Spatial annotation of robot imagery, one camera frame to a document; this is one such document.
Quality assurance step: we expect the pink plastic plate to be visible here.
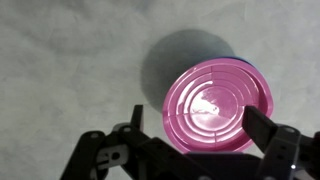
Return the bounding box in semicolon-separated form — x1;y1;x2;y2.
161;57;275;155

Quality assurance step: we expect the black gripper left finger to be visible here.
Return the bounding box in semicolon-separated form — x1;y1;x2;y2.
59;104;212;180

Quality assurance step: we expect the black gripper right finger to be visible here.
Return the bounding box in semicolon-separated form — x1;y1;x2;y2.
241;105;303;180

